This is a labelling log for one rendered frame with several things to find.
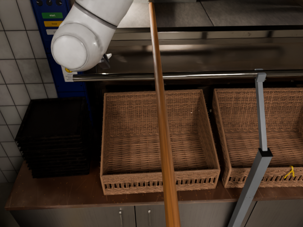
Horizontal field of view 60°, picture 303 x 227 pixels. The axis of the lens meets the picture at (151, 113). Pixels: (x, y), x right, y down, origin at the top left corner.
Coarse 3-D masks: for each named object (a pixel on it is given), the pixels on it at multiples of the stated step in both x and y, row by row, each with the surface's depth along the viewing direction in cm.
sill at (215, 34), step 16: (128, 32) 127; (144, 32) 127; (160, 32) 127; (176, 32) 128; (192, 32) 128; (208, 32) 128; (224, 32) 129; (240, 32) 129; (256, 32) 129; (272, 32) 130; (288, 32) 130
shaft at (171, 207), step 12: (156, 36) 117; (156, 48) 108; (156, 60) 101; (156, 72) 95; (156, 84) 89; (156, 96) 85; (168, 132) 72; (168, 144) 68; (168, 156) 65; (168, 168) 62; (168, 180) 60; (168, 192) 58; (168, 204) 56; (168, 216) 54
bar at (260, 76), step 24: (168, 72) 100; (192, 72) 100; (216, 72) 100; (240, 72) 101; (264, 72) 101; (288, 72) 101; (264, 120) 101; (264, 144) 100; (264, 168) 103; (240, 216) 127
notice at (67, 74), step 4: (64, 68) 134; (64, 72) 136; (68, 72) 136; (72, 72) 136; (76, 72) 136; (64, 76) 137; (68, 76) 138; (72, 76) 138; (64, 80) 139; (68, 80) 139; (72, 80) 139
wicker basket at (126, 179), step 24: (120, 96) 146; (144, 96) 147; (168, 96) 147; (120, 120) 152; (144, 120) 153; (168, 120) 154; (192, 120) 155; (120, 144) 151; (144, 144) 151; (192, 144) 151; (120, 168) 138; (144, 168) 138; (192, 168) 138; (216, 168) 123; (120, 192) 127; (144, 192) 127
